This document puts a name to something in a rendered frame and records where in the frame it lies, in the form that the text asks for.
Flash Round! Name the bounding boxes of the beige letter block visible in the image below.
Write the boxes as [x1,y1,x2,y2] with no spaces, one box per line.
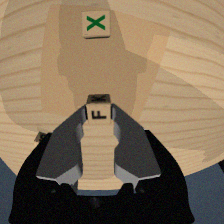
[81,10,111,39]
[34,132,46,148]
[86,94,111,124]

